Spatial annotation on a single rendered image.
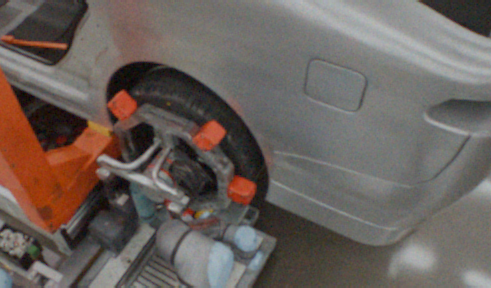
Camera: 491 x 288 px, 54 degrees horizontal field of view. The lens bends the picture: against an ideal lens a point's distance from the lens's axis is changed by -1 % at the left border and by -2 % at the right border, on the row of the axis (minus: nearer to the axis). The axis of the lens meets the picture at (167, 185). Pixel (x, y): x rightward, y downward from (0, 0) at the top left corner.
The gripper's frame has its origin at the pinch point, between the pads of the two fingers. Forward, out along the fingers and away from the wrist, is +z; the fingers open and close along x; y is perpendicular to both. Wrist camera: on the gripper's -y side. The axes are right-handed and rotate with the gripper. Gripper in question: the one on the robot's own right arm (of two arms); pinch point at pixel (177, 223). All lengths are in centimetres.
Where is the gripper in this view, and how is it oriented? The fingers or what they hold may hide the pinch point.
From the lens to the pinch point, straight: 188.4
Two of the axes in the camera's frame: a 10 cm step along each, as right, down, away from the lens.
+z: -8.3, -3.9, 3.9
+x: -5.4, 7.2, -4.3
